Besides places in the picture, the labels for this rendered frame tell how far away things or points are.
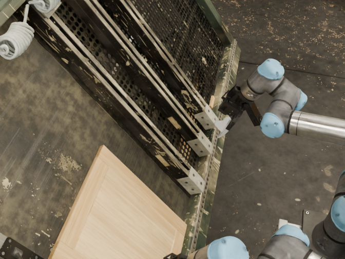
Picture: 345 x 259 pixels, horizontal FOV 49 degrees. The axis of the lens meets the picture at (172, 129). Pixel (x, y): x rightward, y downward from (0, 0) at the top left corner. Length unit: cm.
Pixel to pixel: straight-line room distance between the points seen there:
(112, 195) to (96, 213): 10
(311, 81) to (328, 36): 83
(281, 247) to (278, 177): 216
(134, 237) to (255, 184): 167
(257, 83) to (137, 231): 69
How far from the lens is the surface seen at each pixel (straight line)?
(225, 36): 261
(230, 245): 81
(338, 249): 157
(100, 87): 143
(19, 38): 106
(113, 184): 140
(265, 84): 129
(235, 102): 139
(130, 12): 171
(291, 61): 411
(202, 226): 177
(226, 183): 294
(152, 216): 154
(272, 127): 119
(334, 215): 145
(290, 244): 91
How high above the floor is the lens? 241
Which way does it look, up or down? 48 degrees down
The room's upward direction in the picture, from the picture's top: 1 degrees counter-clockwise
